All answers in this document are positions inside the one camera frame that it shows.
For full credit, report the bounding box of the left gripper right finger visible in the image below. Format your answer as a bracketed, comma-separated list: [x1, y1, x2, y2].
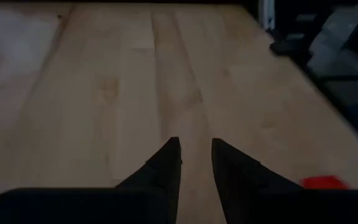
[211, 139, 304, 224]

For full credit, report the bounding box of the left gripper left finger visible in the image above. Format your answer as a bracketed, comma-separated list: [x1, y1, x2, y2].
[115, 136, 182, 224]

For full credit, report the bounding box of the red KitKat candy bar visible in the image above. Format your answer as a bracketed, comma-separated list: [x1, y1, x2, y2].
[300, 175, 351, 190]

